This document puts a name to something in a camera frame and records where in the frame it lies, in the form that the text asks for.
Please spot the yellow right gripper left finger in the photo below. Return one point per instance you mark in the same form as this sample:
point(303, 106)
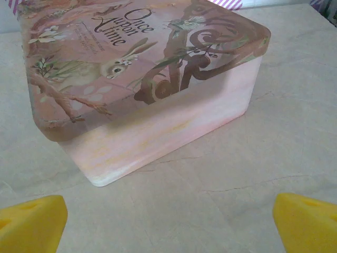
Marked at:
point(31, 226)

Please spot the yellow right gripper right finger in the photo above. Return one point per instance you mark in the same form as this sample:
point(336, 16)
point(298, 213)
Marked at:
point(308, 226)

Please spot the pink illustrated tin box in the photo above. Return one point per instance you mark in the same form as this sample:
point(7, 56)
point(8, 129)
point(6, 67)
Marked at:
point(131, 79)

